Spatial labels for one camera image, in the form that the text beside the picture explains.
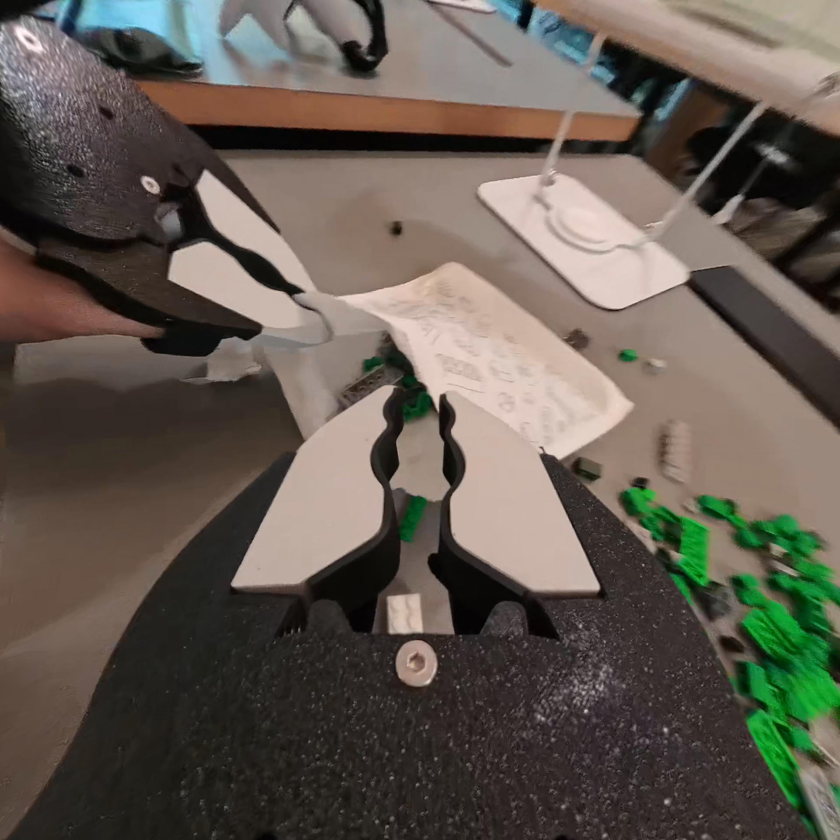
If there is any pile of green building bricks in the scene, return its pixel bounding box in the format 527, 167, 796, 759
620, 482, 840, 834

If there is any grey desk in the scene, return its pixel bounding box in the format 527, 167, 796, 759
0, 150, 840, 840

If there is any white printed paper bag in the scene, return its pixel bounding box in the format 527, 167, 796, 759
182, 261, 636, 460

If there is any white brick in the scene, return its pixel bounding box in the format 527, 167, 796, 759
386, 593, 422, 635

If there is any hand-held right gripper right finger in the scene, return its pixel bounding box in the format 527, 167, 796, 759
428, 392, 602, 635

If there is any white book stand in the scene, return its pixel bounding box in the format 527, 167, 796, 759
478, 0, 840, 311

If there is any person's left hand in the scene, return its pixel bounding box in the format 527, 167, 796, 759
0, 246, 166, 343

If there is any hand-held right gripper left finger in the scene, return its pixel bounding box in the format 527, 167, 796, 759
231, 385, 406, 634

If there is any green flat brick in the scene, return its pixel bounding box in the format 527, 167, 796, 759
399, 495, 429, 543

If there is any black desk panel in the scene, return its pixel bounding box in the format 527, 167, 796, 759
689, 266, 840, 421

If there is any long grey brick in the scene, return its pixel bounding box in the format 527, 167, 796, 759
658, 420, 694, 484

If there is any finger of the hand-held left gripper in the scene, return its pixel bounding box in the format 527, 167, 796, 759
166, 238, 337, 350
194, 167, 317, 295

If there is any wood-edged desk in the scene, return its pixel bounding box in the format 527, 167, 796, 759
131, 0, 643, 142

